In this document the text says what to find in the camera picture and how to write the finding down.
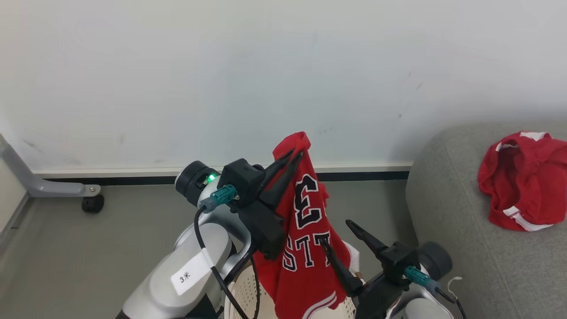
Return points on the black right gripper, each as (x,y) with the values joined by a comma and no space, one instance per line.
(374,297)

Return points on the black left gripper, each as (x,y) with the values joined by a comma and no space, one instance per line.
(266,230)

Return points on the red basketball jersey black lettering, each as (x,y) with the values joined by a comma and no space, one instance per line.
(305,274)

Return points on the red basketball shorts white trim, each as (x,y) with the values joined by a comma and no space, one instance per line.
(527,186)

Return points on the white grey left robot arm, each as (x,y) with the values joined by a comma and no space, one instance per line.
(186,266)

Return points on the white perforated plastic laundry basket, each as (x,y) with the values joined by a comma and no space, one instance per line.
(241,292)

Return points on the white thin cloth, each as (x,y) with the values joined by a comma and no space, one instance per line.
(353,257)

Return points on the grey fabric sofa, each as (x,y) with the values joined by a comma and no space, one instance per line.
(456,230)

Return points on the white paper label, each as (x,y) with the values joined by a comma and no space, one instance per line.
(190,274)

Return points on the black caster wheel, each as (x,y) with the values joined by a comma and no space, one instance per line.
(93,204)

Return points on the grey metal stand leg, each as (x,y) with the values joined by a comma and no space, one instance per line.
(26,177)

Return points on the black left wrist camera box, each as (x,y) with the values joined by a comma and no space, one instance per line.
(241,179)

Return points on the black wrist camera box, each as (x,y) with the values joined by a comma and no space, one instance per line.
(241,179)
(398,261)

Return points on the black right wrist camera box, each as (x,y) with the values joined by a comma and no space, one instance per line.
(398,261)

